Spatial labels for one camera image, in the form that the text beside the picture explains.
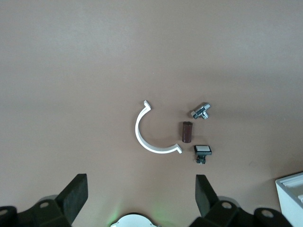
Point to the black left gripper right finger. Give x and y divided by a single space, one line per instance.
204 196

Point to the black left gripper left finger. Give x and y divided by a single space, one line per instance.
73 198

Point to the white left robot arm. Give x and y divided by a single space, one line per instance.
133 221

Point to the white drawer cabinet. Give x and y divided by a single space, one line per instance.
290 198

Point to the dark brown small block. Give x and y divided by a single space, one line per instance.
186 132

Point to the chrome tee fitting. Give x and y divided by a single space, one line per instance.
200 111

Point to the white curved pipe clamp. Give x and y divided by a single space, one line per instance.
139 132

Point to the black switch with white face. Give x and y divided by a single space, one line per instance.
202 150

